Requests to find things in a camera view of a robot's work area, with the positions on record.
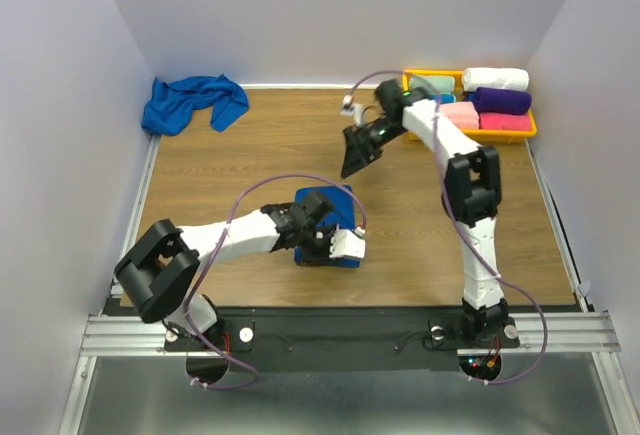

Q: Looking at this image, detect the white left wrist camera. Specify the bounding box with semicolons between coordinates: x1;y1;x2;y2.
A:
329;227;366;260

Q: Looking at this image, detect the blue microfibre towel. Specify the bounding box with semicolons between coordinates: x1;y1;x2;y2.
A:
294;186;361;269

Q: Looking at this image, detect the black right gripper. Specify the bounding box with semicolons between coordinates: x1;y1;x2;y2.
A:
341;116;408;179

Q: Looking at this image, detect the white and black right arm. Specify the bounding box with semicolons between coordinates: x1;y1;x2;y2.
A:
340;79;508;345

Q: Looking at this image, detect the yellow plastic tray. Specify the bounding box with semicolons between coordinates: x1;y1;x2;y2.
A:
403;69;537;143

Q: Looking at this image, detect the rolled mint green towel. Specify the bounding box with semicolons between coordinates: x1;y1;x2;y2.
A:
408;74;455;94

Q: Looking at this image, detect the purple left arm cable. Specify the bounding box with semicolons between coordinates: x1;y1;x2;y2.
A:
182;173;370;390

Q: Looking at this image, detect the rolled hot pink towel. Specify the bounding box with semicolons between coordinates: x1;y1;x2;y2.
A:
479;112;532;132

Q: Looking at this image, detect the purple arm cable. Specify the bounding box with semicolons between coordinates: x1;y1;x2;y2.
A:
344;70;549;387
182;173;370;390

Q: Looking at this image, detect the rolled light pink towel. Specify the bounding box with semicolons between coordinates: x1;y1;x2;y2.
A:
439;101;480;130

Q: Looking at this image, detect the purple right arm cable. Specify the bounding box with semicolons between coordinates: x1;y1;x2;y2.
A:
344;70;549;387

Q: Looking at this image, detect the rolled teal towel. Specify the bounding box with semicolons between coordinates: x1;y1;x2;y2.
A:
435;93;456;104

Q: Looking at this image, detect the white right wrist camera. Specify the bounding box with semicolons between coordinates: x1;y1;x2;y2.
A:
340;95;370;127

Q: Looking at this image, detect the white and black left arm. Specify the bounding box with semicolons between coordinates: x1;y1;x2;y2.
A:
114;190;341;349

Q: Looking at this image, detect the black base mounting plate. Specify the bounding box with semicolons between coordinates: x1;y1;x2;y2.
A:
164;304;521;374

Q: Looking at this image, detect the rolled white towel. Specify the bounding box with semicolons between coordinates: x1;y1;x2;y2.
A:
461;67;530;92

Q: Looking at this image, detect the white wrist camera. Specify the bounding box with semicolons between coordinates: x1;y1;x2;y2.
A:
340;95;370;127
329;227;366;260

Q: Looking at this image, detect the aluminium table frame rail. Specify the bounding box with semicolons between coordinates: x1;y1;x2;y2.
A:
61;137;639;434

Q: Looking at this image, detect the rolled purple towel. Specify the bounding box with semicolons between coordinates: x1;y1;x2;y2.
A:
472;87;532;115

